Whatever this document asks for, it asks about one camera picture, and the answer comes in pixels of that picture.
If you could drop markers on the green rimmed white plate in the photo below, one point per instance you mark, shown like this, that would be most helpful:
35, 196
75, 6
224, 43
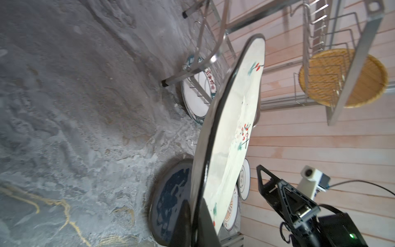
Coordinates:
196, 104

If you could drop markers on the cream floral plate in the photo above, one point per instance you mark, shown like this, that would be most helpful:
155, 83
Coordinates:
225, 135

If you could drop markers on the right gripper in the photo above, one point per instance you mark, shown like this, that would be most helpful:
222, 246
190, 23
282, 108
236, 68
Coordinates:
301, 210

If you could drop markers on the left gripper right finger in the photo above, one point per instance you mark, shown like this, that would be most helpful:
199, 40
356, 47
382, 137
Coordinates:
205, 233

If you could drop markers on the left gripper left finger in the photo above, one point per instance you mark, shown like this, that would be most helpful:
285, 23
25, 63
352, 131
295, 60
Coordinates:
181, 236

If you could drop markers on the black oval plate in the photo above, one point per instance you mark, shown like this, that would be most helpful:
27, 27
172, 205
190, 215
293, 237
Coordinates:
173, 186

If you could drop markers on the steel dish rack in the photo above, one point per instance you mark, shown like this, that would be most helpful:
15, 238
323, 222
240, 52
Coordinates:
294, 31

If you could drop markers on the yellow woven round tray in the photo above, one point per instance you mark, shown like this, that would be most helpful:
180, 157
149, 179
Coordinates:
324, 79

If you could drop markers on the orange sunburst plate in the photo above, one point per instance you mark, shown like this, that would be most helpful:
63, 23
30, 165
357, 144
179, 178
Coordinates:
244, 180
232, 212

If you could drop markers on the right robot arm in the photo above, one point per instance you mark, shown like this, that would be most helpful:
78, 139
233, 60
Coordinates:
306, 223

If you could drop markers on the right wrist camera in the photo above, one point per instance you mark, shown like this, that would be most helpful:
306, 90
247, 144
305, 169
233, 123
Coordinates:
312, 182

